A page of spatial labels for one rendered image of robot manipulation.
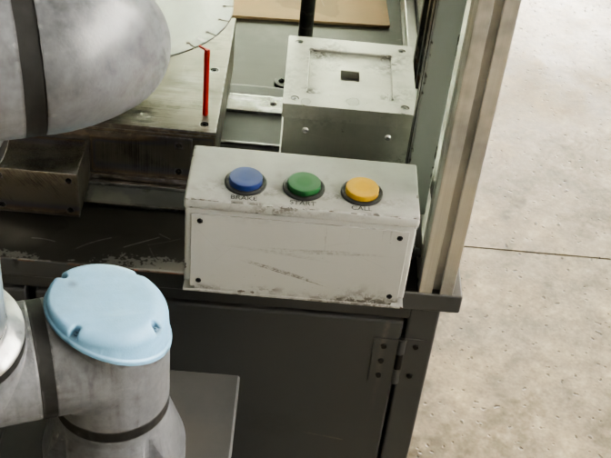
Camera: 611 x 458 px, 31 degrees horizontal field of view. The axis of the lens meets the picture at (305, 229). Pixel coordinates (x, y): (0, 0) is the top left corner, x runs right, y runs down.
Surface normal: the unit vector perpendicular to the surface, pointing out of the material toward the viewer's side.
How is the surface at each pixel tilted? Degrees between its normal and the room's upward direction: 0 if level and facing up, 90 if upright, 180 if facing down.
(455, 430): 0
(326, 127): 90
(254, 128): 0
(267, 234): 90
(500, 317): 0
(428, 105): 90
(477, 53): 90
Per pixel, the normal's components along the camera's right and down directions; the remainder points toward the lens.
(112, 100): 0.64, 0.72
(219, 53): 0.08, -0.76
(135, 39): 0.89, 0.00
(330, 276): -0.04, 0.64
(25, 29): 0.29, -0.07
